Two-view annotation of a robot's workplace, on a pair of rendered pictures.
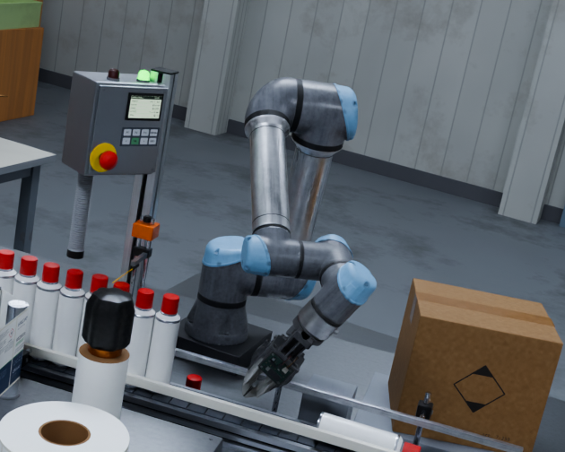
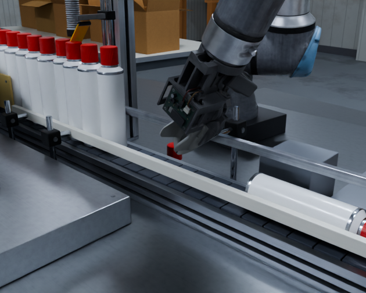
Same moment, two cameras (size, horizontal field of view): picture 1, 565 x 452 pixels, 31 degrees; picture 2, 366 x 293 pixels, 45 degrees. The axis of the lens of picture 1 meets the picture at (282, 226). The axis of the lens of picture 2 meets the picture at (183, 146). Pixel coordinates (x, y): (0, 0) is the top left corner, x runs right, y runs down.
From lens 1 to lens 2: 1.45 m
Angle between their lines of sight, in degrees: 31
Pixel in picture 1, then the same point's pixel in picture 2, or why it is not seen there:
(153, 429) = (61, 181)
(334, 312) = (235, 14)
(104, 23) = (312, 11)
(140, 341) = (86, 97)
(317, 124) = not seen: outside the picture
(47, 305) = (31, 72)
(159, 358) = (103, 114)
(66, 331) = (45, 95)
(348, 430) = (283, 196)
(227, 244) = not seen: hidden behind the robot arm
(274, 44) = not seen: outside the picture
